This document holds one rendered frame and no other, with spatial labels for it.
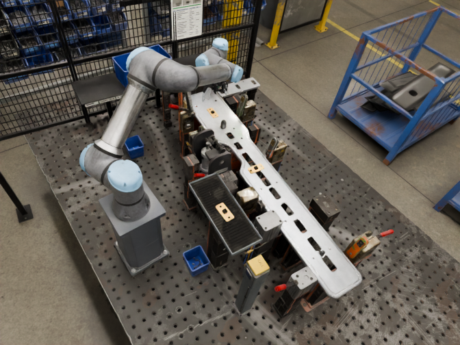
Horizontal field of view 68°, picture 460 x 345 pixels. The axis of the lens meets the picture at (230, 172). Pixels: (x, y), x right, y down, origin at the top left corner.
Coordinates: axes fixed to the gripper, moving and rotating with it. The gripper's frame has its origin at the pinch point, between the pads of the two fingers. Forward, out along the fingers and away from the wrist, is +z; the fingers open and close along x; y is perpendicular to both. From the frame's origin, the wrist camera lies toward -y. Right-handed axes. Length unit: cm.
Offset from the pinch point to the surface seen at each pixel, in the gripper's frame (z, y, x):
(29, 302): 111, 14, -133
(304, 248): 10, 94, -6
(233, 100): 13.2, -6.5, 18.0
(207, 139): -5.8, 31.9, -21.0
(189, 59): 9, -50, 10
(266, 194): 11, 63, -4
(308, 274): 4, 105, -14
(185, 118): 6.3, 2.9, -18.9
